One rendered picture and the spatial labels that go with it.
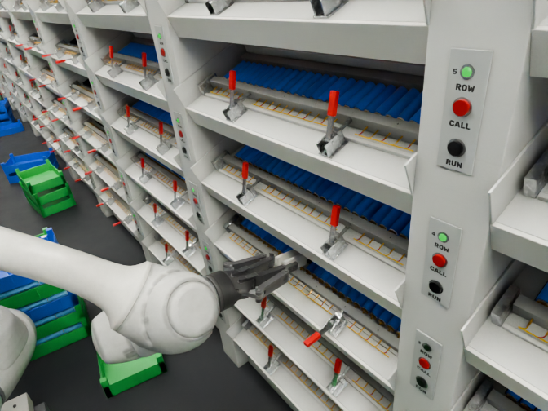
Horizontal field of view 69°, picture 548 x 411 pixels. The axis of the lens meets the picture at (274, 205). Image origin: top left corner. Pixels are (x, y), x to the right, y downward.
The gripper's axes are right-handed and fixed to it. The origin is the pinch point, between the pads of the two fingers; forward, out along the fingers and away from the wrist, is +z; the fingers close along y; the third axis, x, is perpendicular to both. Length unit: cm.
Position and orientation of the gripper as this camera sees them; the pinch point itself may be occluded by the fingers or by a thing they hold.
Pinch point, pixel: (290, 260)
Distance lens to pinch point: 89.2
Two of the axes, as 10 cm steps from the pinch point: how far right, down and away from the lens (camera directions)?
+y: -6.1, -3.5, 7.1
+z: 7.9, -2.5, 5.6
